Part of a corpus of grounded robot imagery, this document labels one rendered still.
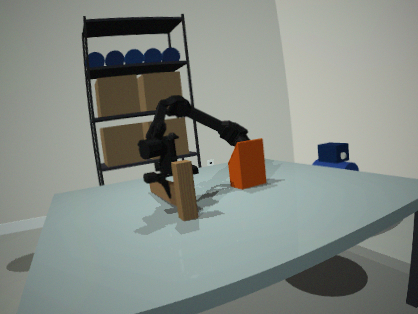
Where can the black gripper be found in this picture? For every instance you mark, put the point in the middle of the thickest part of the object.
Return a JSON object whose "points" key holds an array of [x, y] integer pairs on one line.
{"points": [[166, 170]]}

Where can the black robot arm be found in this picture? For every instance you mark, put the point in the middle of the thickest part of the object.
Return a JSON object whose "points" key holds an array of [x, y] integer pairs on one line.
{"points": [[156, 144]]}

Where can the brown wooden post with slot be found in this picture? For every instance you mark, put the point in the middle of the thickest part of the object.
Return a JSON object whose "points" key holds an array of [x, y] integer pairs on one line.
{"points": [[184, 189]]}

